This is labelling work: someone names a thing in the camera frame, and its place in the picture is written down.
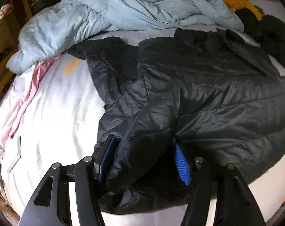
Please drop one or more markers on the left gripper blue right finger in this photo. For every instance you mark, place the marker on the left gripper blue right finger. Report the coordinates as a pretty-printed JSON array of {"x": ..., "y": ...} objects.
[{"x": 182, "y": 165}]

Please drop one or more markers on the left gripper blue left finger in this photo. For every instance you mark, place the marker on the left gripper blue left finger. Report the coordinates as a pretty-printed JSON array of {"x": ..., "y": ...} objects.
[{"x": 104, "y": 159}]

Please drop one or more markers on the black down puffer jacket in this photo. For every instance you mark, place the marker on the black down puffer jacket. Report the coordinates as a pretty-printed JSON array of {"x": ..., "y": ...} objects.
[{"x": 218, "y": 96}]

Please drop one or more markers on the pink cloth strip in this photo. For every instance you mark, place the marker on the pink cloth strip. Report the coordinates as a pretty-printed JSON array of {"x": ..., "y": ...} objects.
[{"x": 27, "y": 98}]

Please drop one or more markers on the light blue quilt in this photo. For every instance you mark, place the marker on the light blue quilt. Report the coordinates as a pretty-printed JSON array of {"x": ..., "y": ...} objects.
[{"x": 61, "y": 26}]

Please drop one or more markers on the dark green black coat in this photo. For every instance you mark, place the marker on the dark green black coat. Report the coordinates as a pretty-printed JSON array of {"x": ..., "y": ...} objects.
[{"x": 269, "y": 33}]

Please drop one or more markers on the yellow orange garment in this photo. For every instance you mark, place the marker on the yellow orange garment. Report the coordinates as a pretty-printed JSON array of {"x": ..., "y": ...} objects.
[{"x": 244, "y": 4}]

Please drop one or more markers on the wooden bed frame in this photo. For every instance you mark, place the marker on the wooden bed frame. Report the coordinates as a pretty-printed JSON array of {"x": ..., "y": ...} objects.
[{"x": 6, "y": 76}]

